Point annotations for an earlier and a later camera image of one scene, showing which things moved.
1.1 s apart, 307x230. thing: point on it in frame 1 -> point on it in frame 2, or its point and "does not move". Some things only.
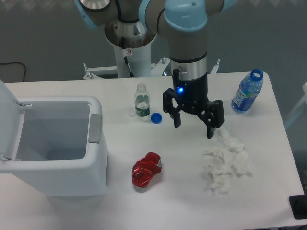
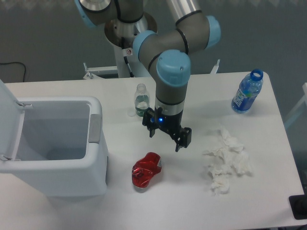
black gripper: x=192 y=94 -> x=171 y=124
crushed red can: x=145 y=168 does not move
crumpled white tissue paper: x=231 y=157 does not move
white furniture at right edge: x=304 y=99 does not move
